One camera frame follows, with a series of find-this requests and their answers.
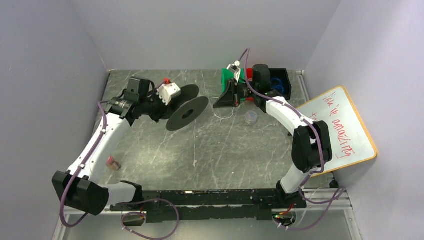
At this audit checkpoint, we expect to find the green plastic bin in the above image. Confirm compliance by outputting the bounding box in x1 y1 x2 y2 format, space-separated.
221 68 249 95

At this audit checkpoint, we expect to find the black cable spool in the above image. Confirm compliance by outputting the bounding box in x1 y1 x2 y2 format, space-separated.
162 84 209 132

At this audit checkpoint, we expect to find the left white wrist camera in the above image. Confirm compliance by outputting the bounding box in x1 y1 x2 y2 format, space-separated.
156 78 181 106

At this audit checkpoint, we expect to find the whiteboard with wooden frame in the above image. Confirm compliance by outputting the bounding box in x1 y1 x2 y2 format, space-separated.
297 86 378 173

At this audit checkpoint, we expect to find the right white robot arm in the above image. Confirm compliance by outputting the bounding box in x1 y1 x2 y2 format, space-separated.
213 61 333 197

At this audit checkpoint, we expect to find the aluminium extrusion frame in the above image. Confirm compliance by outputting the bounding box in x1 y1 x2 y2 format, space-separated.
51 187 364 240

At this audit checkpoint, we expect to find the blue coiled cable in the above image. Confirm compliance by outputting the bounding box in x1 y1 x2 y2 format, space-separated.
270 76 286 95

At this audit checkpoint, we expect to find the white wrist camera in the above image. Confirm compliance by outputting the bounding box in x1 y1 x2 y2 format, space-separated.
156 78 181 106
226 60 246 83

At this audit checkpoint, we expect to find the pink capped small bottle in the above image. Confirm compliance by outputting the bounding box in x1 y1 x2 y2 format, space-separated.
106 155 121 171

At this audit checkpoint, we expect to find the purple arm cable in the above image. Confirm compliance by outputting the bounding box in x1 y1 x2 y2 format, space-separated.
238 47 347 232
59 100 181 240

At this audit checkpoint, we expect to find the black plastic bin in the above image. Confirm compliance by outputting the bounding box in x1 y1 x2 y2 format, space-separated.
269 68 292 100

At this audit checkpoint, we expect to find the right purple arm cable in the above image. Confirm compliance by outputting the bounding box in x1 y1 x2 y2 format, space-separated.
238 47 347 232

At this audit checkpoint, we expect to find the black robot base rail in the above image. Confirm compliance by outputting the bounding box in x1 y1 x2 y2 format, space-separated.
110 188 307 223

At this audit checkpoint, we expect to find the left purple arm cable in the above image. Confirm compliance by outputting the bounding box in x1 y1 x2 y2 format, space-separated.
59 100 181 240

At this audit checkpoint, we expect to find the red plastic bin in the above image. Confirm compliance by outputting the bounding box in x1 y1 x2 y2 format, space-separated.
245 68 262 102

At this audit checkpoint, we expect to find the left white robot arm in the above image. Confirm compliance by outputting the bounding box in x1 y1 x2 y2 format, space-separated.
52 77 181 218

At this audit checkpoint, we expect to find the clear round plastic container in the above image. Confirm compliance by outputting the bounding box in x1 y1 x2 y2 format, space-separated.
245 110 258 126

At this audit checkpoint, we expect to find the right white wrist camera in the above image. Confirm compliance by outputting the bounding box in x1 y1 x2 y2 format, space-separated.
226 60 246 83

